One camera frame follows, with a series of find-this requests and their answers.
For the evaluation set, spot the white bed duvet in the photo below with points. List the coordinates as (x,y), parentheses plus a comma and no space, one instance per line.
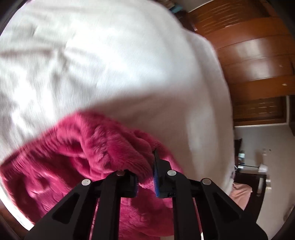
(132,61)

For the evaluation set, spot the wooden wardrobe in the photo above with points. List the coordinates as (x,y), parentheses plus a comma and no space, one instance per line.
(256,53)

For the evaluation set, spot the dark wooden nightstand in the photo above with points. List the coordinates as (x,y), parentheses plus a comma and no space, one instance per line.
(257,181)

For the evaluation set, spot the pink pillow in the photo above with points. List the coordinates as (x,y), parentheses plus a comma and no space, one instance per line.
(241,194)

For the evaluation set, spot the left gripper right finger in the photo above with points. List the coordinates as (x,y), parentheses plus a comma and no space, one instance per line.
(202,210)

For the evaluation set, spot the white bedside lamp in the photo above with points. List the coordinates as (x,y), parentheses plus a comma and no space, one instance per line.
(261,168)

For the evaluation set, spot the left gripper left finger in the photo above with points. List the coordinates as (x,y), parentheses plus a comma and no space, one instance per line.
(91,210)

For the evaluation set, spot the red fleece pants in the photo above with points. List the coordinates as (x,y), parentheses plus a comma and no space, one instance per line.
(87,145)

